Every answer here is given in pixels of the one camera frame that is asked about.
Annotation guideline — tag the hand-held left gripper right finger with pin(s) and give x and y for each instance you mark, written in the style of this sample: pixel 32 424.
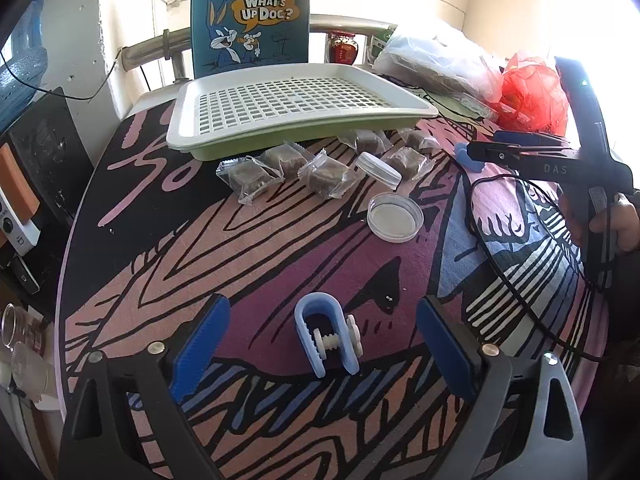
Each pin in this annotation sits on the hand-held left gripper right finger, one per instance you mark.
pixel 445 345

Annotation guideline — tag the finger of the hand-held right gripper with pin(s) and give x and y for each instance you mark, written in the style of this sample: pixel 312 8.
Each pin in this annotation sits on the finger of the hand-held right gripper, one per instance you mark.
pixel 520 136
pixel 492 152

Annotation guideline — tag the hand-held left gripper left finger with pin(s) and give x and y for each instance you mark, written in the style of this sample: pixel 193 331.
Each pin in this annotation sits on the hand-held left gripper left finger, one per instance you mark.
pixel 200 345

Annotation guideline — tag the blue plastic clip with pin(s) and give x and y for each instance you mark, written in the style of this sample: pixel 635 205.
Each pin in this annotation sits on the blue plastic clip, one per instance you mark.
pixel 462 157
pixel 320 302

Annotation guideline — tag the clear brown cube packet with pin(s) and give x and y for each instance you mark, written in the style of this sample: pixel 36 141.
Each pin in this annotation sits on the clear brown cube packet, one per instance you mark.
pixel 285 160
pixel 405 162
pixel 247 177
pixel 367 141
pixel 327 175
pixel 417 139

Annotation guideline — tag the clear round plastic dish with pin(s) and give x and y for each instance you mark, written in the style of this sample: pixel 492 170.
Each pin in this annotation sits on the clear round plastic dish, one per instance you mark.
pixel 377 167

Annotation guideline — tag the petri dish base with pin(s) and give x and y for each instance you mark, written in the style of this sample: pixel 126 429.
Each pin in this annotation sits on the petri dish base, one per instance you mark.
pixel 395 217

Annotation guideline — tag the white perforated tray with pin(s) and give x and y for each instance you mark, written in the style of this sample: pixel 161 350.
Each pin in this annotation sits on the white perforated tray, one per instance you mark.
pixel 181 115

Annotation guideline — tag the person's right hand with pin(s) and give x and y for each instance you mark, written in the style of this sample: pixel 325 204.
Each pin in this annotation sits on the person's right hand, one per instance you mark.
pixel 627 225

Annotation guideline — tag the red plastic bag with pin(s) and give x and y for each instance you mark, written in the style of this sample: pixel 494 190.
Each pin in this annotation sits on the red plastic bag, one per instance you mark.
pixel 530 95

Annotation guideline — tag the printed table mat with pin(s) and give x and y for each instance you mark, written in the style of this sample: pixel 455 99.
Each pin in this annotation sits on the printed table mat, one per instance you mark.
pixel 250 260

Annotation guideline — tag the clear plastic bag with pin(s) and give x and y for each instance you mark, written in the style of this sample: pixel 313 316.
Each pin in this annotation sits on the clear plastic bag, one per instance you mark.
pixel 430 55

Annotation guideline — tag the green and white box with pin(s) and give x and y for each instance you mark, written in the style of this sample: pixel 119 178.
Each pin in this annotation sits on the green and white box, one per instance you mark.
pixel 380 47

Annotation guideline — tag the ribbed clear glass cup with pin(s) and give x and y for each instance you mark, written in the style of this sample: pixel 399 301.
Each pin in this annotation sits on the ribbed clear glass cup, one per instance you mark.
pixel 30 375

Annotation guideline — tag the clear glass jar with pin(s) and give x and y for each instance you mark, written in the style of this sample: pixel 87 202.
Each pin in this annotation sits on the clear glass jar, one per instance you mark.
pixel 22 330

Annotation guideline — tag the red sauce jar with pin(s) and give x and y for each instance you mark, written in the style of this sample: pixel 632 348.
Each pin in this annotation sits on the red sauce jar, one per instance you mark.
pixel 344 50

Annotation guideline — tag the blue cartoon tote bag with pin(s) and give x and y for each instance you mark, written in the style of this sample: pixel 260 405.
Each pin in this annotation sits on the blue cartoon tote bag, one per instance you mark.
pixel 280 50

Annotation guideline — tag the white and orange device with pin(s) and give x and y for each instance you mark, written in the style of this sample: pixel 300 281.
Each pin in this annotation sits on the white and orange device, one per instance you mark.
pixel 17 185

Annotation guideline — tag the black water dispenser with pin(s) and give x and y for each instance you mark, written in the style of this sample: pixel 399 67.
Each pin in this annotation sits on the black water dispenser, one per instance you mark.
pixel 45 155

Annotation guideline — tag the metal pipe railing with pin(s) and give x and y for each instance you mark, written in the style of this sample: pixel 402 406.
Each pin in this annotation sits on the metal pipe railing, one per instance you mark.
pixel 150 47

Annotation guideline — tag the blue water jug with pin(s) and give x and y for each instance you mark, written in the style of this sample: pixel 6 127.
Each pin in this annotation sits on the blue water jug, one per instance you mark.
pixel 20 75

